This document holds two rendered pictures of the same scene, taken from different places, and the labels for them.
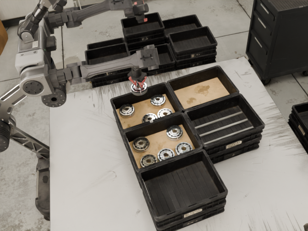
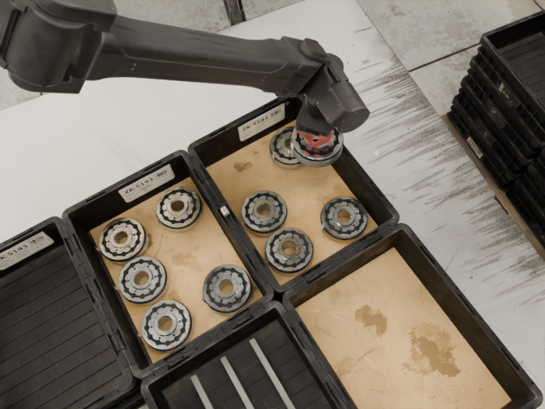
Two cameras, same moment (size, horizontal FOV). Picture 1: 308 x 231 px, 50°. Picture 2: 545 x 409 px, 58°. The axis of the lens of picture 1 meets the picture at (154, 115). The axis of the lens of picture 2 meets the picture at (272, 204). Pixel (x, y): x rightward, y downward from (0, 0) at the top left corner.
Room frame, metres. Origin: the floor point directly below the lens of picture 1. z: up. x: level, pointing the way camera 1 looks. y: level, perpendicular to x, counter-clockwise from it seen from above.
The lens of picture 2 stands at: (1.32, -0.42, 1.86)
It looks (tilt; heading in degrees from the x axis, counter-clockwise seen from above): 65 degrees down; 79
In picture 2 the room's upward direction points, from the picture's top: 7 degrees counter-clockwise
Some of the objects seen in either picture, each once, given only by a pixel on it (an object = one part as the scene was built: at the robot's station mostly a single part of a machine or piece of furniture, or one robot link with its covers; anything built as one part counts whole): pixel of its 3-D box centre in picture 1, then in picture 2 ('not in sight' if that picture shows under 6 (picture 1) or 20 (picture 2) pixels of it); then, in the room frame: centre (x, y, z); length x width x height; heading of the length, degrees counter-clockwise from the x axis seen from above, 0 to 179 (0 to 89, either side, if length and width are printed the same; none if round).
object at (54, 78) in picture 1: (57, 77); not in sight; (1.22, 0.43, 1.45); 0.09 x 0.08 x 0.12; 7
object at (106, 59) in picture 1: (111, 74); (526, 105); (2.43, 0.35, 0.37); 0.40 x 0.30 x 0.45; 97
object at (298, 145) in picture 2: (139, 86); (317, 137); (1.52, 0.07, 1.03); 0.10 x 0.10 x 0.01
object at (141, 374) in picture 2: (161, 140); (164, 254); (1.16, -0.03, 0.92); 0.40 x 0.30 x 0.02; 104
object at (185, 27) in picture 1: (181, 38); not in sight; (2.92, -0.40, 0.31); 0.40 x 0.30 x 0.34; 97
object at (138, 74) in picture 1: (136, 71); (322, 99); (1.52, 0.07, 1.15); 0.10 x 0.07 x 0.07; 53
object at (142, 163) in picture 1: (148, 161); (122, 238); (1.07, 0.06, 0.86); 0.10 x 0.10 x 0.01
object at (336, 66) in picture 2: not in sight; (326, 79); (1.53, 0.06, 1.21); 0.07 x 0.06 x 0.07; 98
